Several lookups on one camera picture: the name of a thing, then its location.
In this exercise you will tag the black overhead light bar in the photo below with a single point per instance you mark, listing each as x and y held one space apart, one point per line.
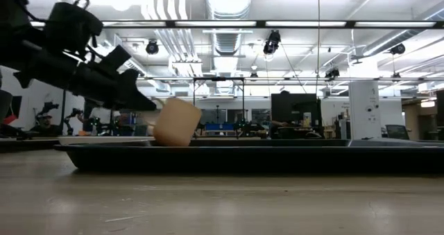
260 24

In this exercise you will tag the black computer monitor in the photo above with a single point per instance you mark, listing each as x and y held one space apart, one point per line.
295 106

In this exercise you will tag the orange mug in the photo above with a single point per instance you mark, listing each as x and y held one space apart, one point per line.
177 124

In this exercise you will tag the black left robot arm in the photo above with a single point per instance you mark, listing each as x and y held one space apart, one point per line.
14 37

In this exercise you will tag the black background station frame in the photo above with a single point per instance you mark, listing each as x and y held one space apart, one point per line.
218 79

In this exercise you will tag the white pillar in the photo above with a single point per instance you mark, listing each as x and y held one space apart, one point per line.
364 106

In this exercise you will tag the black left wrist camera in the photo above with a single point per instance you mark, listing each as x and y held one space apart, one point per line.
71 25

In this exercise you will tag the person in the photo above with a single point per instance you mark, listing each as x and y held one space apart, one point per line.
104 115
45 125

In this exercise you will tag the black background robot arm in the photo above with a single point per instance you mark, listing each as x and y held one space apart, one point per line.
48 107
73 113

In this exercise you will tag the black ceiling mounted camera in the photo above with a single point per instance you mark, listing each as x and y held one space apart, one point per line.
398 49
332 73
272 41
152 48

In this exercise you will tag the black serving tray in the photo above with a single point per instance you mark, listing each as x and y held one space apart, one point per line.
243 158

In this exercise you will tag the black aluminium table frame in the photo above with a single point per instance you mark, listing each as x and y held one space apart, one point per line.
24 145

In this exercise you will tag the blue background table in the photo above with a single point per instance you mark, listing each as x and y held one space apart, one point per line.
220 127

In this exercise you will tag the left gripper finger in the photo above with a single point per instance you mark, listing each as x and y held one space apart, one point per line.
112 60
128 93

